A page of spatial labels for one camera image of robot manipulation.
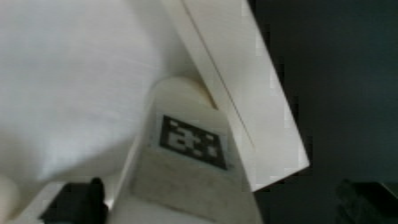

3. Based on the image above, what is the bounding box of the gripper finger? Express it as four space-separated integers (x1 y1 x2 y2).
6 182 66 224

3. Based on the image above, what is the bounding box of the white square tabletop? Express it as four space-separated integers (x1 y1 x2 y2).
0 0 310 224

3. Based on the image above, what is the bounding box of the white table leg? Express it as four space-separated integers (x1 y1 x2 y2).
107 77 264 224

